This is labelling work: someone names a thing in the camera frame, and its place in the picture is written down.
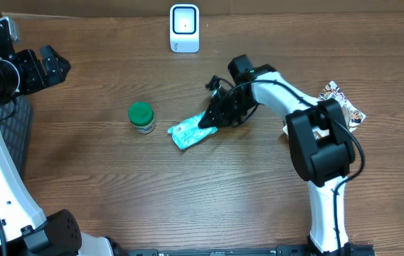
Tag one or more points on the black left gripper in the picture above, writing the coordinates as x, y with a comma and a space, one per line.
39, 75

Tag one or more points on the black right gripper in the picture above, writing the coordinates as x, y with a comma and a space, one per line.
225, 116

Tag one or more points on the teal wipes pack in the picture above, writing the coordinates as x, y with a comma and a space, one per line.
187, 133

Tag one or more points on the green lid jar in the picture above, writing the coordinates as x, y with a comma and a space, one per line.
141, 115

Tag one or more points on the white brown snack bag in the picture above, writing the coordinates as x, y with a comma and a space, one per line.
353, 117

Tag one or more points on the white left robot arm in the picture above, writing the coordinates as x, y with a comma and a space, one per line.
24, 228

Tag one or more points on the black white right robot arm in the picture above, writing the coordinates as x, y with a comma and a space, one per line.
320, 144

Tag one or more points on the white barcode scanner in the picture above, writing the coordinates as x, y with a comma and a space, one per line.
184, 28

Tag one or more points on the dark grey mesh basket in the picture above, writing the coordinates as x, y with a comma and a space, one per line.
15, 125

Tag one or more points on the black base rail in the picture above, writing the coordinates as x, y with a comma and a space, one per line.
280, 250

